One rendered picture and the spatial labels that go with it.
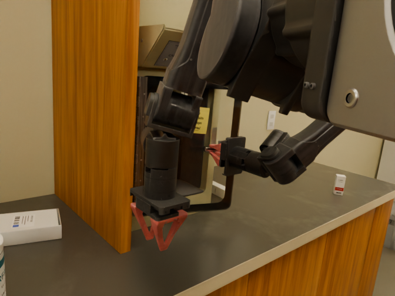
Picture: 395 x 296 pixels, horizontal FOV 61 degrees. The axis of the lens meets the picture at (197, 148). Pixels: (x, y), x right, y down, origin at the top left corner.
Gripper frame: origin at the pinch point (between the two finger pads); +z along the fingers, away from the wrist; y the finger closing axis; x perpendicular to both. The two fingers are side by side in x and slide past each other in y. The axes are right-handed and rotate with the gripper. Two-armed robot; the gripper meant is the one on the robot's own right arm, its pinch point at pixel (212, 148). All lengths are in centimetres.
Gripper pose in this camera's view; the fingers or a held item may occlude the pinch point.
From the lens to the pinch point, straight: 94.5
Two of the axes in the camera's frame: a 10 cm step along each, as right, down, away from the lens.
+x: -7.6, 0.9, -6.5
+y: 0.8, -9.7, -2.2
